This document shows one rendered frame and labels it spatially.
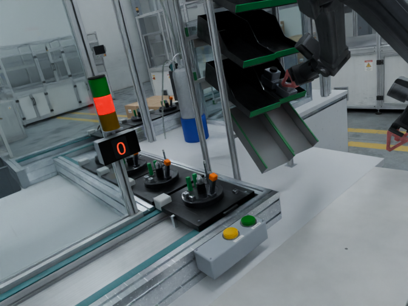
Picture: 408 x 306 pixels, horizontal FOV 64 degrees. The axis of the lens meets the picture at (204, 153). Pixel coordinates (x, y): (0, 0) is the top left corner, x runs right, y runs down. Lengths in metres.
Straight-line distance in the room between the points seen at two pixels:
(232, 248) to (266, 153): 0.44
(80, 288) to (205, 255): 0.34
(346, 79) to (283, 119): 3.80
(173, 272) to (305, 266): 0.34
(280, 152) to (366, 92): 3.91
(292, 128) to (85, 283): 0.90
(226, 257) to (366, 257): 0.37
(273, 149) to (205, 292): 0.56
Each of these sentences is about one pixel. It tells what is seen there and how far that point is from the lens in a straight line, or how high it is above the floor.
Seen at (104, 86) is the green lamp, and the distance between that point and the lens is 0.96.
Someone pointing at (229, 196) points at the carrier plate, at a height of 0.97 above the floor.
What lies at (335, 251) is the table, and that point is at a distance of 0.99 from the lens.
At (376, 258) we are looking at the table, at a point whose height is 0.86.
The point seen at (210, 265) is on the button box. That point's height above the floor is 0.95.
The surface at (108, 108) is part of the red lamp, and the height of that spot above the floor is 1.32.
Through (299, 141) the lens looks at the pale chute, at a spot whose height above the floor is 1.02.
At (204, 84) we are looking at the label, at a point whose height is 1.28.
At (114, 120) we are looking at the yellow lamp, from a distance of 0.98.
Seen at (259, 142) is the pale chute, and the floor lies 1.07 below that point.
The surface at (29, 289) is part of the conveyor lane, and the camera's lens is 1.03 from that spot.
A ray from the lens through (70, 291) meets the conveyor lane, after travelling 0.98.
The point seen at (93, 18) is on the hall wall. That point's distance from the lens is 13.02.
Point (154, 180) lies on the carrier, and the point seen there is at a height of 0.99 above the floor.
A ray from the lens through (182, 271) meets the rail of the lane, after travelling 0.88.
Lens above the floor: 1.48
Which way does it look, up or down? 20 degrees down
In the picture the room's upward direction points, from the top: 11 degrees counter-clockwise
